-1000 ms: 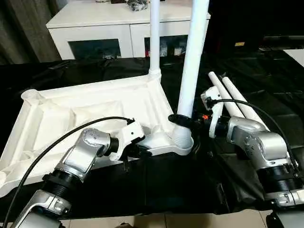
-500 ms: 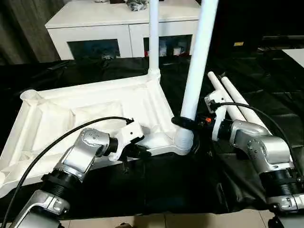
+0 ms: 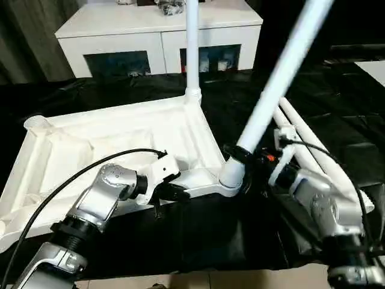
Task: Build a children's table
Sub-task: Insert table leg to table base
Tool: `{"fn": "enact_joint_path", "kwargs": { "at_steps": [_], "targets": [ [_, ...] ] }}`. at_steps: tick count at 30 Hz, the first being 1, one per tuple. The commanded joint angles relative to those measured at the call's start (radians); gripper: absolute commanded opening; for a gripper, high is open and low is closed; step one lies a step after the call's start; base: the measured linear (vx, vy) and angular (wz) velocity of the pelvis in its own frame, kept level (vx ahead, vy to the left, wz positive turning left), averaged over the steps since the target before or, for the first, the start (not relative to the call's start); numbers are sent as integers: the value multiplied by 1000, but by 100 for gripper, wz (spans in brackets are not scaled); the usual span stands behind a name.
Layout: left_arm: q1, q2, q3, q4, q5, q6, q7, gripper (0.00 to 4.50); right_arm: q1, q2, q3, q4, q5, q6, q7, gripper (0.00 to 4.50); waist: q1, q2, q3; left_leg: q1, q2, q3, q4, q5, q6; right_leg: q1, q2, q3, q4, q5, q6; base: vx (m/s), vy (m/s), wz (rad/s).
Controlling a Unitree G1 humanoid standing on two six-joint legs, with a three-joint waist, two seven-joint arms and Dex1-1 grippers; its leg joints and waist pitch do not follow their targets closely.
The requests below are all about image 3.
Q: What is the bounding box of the white plastic table leg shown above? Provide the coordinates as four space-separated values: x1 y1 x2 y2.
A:
183 0 203 107
218 0 337 190
272 110 334 181
278 95 376 213

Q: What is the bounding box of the white plastic table top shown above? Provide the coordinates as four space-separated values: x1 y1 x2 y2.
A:
0 92 247 254

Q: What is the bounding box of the black work mat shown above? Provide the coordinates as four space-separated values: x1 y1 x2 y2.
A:
0 60 385 278

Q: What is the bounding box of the white side table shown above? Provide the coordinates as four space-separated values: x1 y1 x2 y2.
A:
354 59 385 87

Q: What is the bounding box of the dark low bench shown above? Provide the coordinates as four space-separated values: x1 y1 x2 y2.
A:
330 43 385 64

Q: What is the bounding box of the grey tangled bundle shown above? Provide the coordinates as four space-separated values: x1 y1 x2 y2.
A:
158 1 185 16

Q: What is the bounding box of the white sideboard cabinet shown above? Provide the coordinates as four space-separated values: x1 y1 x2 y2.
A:
54 0 264 80

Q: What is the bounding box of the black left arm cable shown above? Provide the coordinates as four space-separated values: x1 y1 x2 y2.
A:
0 148 168 289

